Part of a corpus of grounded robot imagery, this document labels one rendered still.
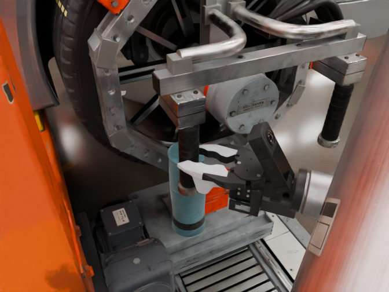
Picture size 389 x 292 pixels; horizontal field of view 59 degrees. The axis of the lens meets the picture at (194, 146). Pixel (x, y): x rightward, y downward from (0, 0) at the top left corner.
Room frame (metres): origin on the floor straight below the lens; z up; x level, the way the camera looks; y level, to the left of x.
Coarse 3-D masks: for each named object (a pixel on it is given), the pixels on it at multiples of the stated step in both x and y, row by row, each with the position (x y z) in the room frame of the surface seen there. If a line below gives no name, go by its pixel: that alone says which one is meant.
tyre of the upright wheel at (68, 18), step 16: (64, 0) 0.75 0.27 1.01; (80, 0) 0.69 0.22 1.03; (96, 0) 0.70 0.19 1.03; (64, 16) 0.72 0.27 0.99; (80, 16) 0.69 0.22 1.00; (96, 16) 0.70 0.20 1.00; (64, 32) 0.70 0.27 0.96; (80, 32) 0.68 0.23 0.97; (64, 48) 0.68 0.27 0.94; (80, 48) 0.68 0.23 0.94; (64, 64) 0.67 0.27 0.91; (80, 64) 0.68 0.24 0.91; (64, 80) 0.67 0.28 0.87; (80, 80) 0.67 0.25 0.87; (80, 96) 0.67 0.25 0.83; (96, 96) 0.69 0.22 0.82; (80, 112) 0.67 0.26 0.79; (96, 112) 0.68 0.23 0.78; (96, 128) 0.68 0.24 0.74
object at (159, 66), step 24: (168, 0) 0.80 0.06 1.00; (264, 0) 0.90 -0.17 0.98; (192, 24) 0.81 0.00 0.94; (240, 24) 0.87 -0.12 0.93; (168, 48) 0.79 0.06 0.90; (264, 48) 0.90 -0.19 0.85; (120, 72) 0.73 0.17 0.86; (144, 72) 0.77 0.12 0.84; (144, 120) 0.84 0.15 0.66; (168, 120) 0.90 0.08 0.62; (216, 120) 0.85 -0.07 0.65; (168, 144) 0.76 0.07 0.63
